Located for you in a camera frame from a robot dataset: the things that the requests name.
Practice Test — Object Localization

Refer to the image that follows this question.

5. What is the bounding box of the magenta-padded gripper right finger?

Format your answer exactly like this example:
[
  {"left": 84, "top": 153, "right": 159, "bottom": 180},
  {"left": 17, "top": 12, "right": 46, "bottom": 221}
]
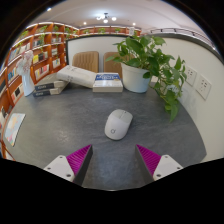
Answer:
[{"left": 134, "top": 144, "right": 184, "bottom": 185}]

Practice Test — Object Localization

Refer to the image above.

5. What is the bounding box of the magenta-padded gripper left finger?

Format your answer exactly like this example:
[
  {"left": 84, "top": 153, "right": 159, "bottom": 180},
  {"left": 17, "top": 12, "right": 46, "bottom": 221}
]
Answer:
[{"left": 43, "top": 144, "right": 94, "bottom": 187}]

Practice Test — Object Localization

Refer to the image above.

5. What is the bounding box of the white computer mouse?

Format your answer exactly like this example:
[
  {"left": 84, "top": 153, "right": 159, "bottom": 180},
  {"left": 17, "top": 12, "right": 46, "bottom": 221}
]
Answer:
[{"left": 104, "top": 108, "right": 134, "bottom": 141}]

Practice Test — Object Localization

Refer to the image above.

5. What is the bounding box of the thick white book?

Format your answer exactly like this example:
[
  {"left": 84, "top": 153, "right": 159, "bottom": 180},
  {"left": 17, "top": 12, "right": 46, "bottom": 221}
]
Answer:
[{"left": 55, "top": 64, "right": 98, "bottom": 89}]

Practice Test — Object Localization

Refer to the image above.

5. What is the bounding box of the green plant in white pot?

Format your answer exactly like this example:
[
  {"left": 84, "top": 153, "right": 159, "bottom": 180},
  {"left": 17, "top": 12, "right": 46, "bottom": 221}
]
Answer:
[{"left": 105, "top": 34, "right": 188, "bottom": 123}]

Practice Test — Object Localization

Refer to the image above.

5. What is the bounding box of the blue and white book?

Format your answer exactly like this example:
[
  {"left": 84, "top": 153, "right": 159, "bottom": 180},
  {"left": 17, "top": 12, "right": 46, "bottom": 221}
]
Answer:
[{"left": 92, "top": 72, "right": 125, "bottom": 94}]

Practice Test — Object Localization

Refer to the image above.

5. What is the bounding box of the tan upholstered chair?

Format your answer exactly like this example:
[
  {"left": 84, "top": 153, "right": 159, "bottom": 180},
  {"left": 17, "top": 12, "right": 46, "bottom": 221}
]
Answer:
[
  {"left": 71, "top": 50, "right": 100, "bottom": 74},
  {"left": 102, "top": 51, "right": 124, "bottom": 79}
]

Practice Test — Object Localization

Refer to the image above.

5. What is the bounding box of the orange wooden bookshelf unit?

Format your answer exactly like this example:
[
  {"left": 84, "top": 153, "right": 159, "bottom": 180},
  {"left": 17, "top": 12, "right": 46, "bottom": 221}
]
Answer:
[{"left": 0, "top": 21, "right": 143, "bottom": 161}]

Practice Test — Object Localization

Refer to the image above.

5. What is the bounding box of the ceiling lamp with round bulbs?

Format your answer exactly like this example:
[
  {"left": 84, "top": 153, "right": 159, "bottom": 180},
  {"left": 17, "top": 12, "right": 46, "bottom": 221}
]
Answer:
[{"left": 95, "top": 12, "right": 118, "bottom": 25}]

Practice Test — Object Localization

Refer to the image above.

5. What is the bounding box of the white wall socket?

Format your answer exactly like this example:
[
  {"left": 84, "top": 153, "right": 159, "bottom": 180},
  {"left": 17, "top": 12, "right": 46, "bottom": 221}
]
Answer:
[
  {"left": 195, "top": 74, "right": 213, "bottom": 101},
  {"left": 184, "top": 65, "right": 198, "bottom": 87}
]

